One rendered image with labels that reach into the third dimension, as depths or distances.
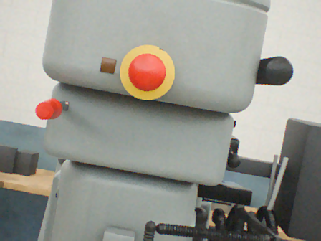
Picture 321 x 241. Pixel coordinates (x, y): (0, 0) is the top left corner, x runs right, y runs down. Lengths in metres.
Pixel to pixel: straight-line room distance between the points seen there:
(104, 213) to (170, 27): 0.28
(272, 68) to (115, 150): 0.23
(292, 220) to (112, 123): 0.49
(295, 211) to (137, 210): 0.40
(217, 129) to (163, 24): 0.17
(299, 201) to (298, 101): 4.09
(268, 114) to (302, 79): 0.39
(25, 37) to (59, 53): 4.52
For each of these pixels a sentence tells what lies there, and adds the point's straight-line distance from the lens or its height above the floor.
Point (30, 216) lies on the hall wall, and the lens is 5.36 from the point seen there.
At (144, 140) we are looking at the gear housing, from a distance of 0.82.
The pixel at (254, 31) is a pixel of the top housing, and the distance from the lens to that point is 0.75.
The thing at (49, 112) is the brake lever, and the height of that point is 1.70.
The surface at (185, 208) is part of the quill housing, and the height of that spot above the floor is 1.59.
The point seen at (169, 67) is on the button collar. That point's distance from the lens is 0.71.
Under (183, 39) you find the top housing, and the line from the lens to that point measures 0.73.
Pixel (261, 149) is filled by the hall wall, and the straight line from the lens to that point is 5.24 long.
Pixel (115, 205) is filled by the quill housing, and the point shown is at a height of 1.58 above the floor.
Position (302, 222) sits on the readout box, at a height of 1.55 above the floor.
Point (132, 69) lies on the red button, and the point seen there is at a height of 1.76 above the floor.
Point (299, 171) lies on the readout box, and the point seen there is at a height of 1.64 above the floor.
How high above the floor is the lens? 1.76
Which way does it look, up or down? 4 degrees down
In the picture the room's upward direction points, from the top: 10 degrees clockwise
